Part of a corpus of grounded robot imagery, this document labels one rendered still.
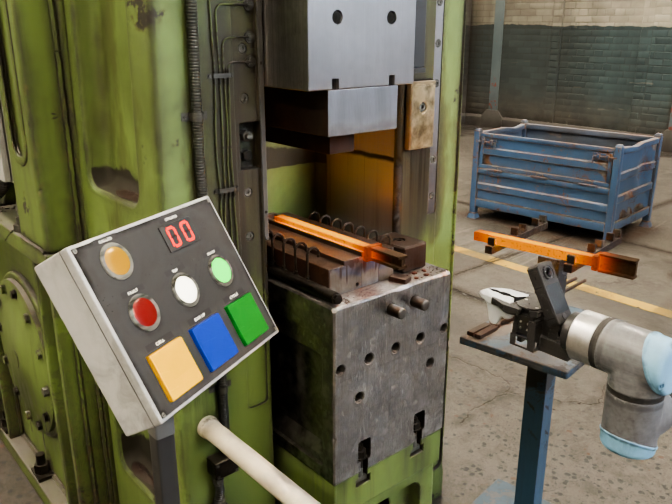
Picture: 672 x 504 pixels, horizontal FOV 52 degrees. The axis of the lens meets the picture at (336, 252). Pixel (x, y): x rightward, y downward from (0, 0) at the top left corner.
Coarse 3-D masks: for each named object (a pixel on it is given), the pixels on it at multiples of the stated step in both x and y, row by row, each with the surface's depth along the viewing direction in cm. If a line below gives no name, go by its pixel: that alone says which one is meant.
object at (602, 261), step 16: (480, 240) 178; (496, 240) 175; (512, 240) 172; (528, 240) 172; (560, 256) 165; (576, 256) 162; (592, 256) 158; (608, 256) 157; (624, 256) 157; (608, 272) 158; (624, 272) 156
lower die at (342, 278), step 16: (272, 224) 182; (320, 224) 181; (288, 240) 168; (304, 240) 168; (320, 240) 167; (368, 240) 168; (288, 256) 162; (304, 256) 160; (320, 256) 160; (336, 256) 157; (352, 256) 157; (304, 272) 158; (320, 272) 153; (336, 272) 153; (352, 272) 156; (368, 272) 159; (384, 272) 163; (336, 288) 154; (352, 288) 157
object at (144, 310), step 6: (138, 300) 101; (144, 300) 102; (138, 306) 100; (144, 306) 101; (150, 306) 102; (138, 312) 100; (144, 312) 101; (150, 312) 102; (156, 312) 103; (138, 318) 100; (144, 318) 100; (150, 318) 101; (156, 318) 102; (144, 324) 100; (150, 324) 101
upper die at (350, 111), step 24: (264, 96) 156; (288, 96) 149; (312, 96) 143; (336, 96) 141; (360, 96) 145; (384, 96) 149; (288, 120) 151; (312, 120) 145; (336, 120) 142; (360, 120) 146; (384, 120) 151
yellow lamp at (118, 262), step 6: (108, 252) 100; (114, 252) 101; (120, 252) 101; (108, 258) 99; (114, 258) 100; (120, 258) 101; (126, 258) 102; (108, 264) 99; (114, 264) 100; (120, 264) 101; (126, 264) 102; (114, 270) 99; (120, 270) 100; (126, 270) 101
